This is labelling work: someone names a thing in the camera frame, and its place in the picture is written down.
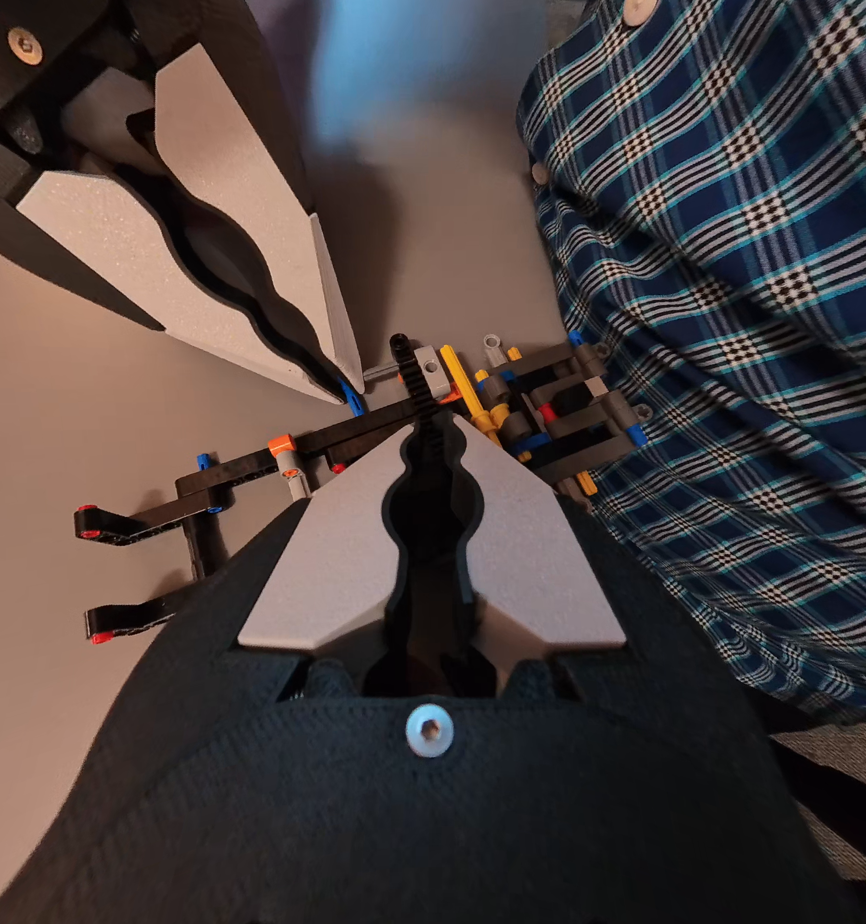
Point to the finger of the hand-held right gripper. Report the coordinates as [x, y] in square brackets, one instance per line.
[238, 151]
[115, 245]

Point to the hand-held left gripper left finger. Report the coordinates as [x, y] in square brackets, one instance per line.
[324, 577]

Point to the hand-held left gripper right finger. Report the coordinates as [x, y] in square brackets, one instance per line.
[541, 570]

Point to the black lego technic model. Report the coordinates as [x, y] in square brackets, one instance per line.
[209, 480]

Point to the blue plaid shirt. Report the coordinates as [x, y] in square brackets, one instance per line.
[729, 289]

